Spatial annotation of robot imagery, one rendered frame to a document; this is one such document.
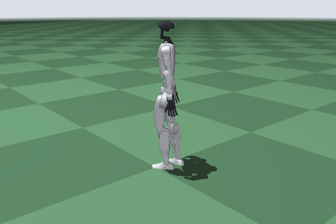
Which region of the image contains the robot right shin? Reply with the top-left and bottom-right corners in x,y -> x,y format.
170,124 -> 181,160

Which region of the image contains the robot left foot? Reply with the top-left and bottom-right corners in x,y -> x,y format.
152,162 -> 174,170

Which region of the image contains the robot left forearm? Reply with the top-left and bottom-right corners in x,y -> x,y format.
164,71 -> 174,100

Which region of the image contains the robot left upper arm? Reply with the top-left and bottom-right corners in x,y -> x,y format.
161,46 -> 173,78

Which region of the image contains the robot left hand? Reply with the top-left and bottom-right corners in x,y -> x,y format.
165,95 -> 178,117

